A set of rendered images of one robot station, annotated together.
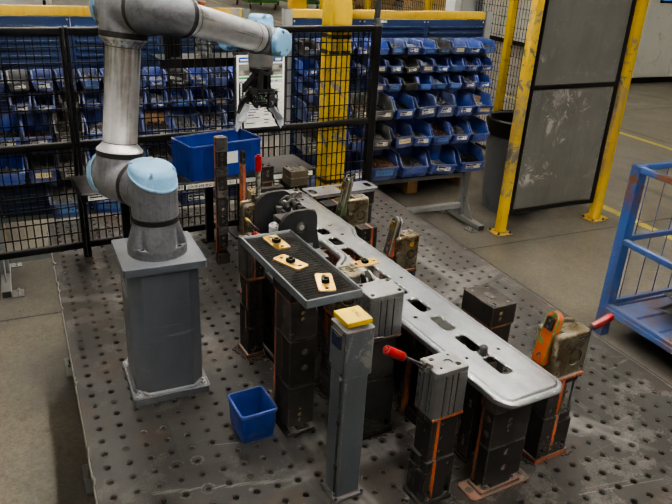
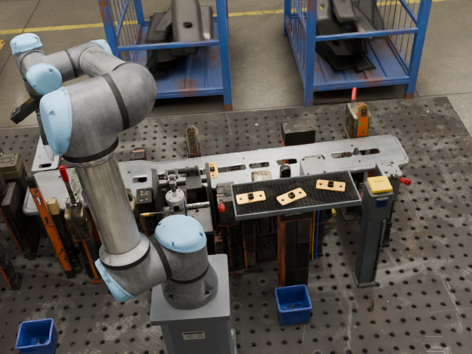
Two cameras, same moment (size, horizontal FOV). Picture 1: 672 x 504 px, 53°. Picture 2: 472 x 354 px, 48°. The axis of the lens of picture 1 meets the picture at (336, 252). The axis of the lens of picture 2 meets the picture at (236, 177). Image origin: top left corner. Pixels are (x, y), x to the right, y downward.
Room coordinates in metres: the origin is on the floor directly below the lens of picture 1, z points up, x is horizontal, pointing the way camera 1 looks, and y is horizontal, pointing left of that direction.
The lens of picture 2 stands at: (1.07, 1.19, 2.27)
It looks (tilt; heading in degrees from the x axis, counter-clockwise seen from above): 42 degrees down; 296
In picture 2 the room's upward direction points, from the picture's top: 4 degrees counter-clockwise
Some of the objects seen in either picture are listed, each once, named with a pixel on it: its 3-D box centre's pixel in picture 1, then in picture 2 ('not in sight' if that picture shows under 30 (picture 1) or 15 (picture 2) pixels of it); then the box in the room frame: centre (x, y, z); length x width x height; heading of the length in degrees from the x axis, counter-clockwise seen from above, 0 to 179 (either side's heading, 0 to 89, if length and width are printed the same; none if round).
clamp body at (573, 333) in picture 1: (550, 390); (353, 145); (1.38, -0.54, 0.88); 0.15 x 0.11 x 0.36; 120
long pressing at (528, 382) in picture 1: (370, 266); (218, 169); (1.78, -0.10, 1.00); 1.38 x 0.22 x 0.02; 30
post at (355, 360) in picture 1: (346, 410); (371, 236); (1.20, -0.04, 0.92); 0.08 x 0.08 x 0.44; 30
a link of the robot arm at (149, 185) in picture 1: (151, 188); (180, 246); (1.60, 0.47, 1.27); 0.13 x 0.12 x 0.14; 55
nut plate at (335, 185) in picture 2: (325, 280); (330, 184); (1.34, 0.02, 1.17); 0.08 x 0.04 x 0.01; 10
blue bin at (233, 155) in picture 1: (217, 153); not in sight; (2.51, 0.47, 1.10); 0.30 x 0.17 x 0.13; 130
